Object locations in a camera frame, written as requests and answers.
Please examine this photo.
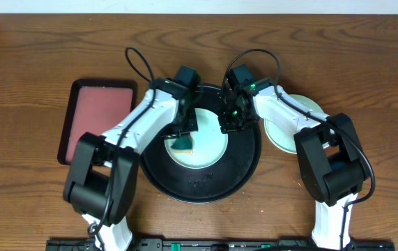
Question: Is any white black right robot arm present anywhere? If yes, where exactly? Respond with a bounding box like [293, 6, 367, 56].
[219, 79, 375, 250]

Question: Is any round black tray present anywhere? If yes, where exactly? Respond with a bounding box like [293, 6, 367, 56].
[141, 85, 261, 203]

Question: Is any green yellow sponge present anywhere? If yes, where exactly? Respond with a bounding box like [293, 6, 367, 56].
[169, 133, 194, 153]

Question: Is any mint green plate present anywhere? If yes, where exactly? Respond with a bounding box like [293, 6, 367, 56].
[263, 94, 323, 154]
[164, 108, 229, 169]

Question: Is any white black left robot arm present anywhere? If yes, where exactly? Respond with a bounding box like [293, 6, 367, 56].
[63, 79, 198, 250]

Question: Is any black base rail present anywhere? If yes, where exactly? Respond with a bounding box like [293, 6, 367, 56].
[45, 237, 396, 251]

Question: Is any rectangular tray with red water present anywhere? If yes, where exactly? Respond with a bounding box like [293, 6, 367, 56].
[57, 78, 137, 165]

